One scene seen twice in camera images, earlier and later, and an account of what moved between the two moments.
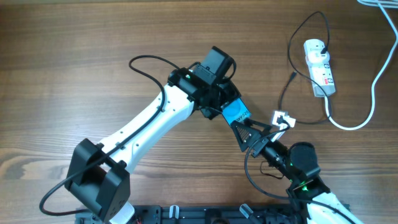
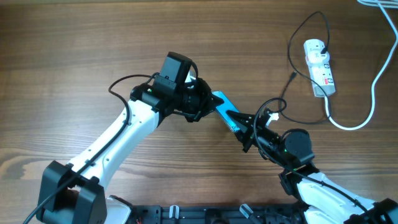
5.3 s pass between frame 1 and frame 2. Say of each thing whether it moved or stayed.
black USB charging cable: stayed
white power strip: stayed
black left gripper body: moved
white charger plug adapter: stayed
